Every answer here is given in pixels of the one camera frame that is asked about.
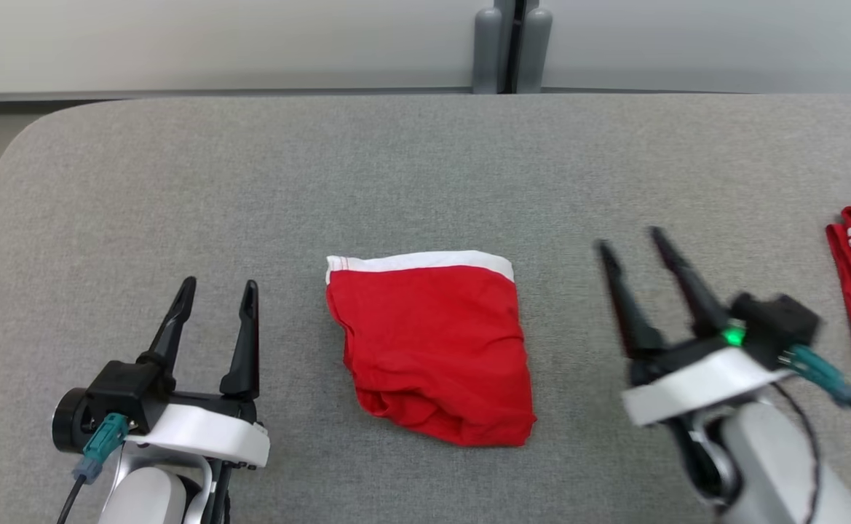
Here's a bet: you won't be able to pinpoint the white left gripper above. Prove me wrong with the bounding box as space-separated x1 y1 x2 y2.
123 277 272 469

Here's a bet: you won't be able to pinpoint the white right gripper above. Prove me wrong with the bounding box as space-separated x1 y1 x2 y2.
594 227 791 427

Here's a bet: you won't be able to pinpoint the red shorts with white band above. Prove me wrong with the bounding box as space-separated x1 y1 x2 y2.
325 250 538 448

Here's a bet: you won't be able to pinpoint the teal plug left camera cable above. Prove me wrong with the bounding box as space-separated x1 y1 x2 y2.
57 413 130 524

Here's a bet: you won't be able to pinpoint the teal plug camera cable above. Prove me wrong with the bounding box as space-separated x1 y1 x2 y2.
780 344 851 461
57 413 130 524

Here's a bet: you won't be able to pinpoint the teal plug right camera cable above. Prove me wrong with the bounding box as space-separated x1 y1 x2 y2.
780 344 851 461

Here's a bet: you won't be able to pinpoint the grey rounded post bumper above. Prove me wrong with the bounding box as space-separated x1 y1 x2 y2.
518 7 553 92
473 7 503 95

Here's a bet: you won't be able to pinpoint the grey metal partition post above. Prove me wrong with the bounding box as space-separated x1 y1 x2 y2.
494 0 540 94

